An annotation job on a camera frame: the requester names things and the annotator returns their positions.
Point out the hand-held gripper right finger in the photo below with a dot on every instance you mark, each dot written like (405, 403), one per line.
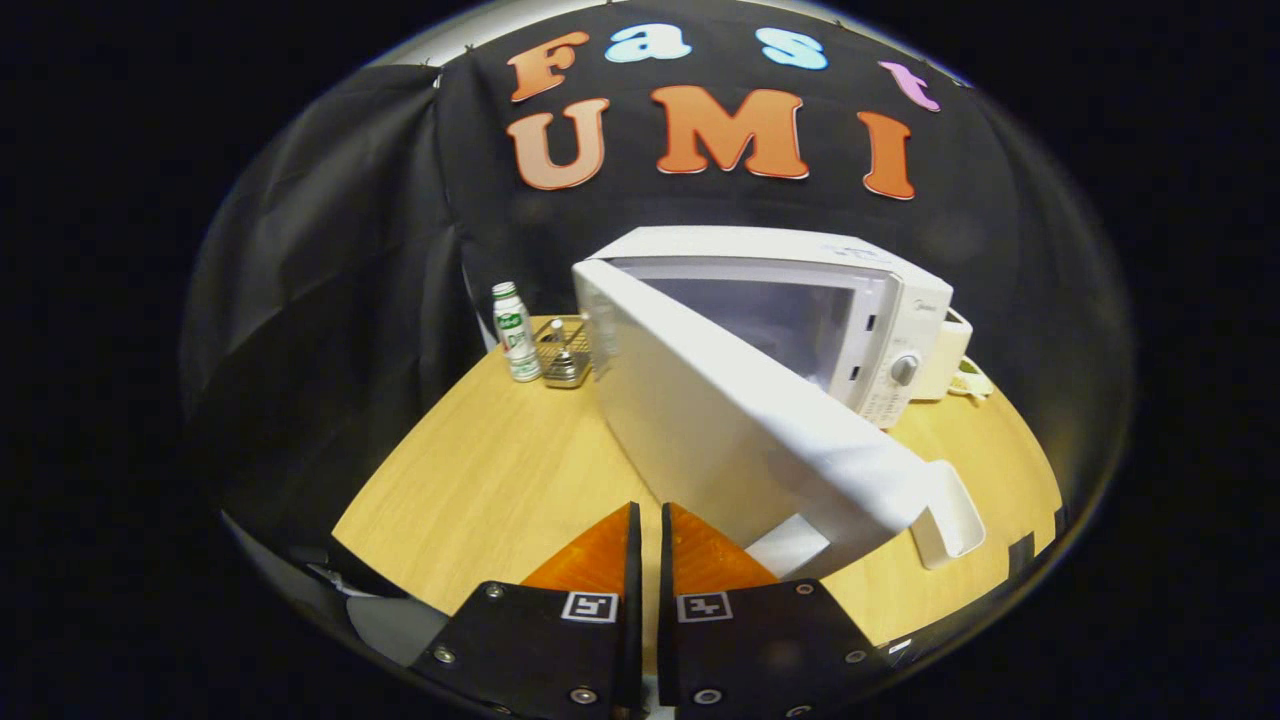
(665, 560)

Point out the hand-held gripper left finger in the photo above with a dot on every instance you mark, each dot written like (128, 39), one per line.
(634, 560)

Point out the white microwave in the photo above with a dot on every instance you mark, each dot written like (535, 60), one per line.
(720, 420)

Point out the white drink bottle green label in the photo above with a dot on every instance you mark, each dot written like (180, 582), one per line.
(517, 335)

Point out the white toaster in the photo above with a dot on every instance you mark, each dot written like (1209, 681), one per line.
(948, 350)

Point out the black tape mark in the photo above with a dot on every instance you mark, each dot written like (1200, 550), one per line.
(1021, 553)

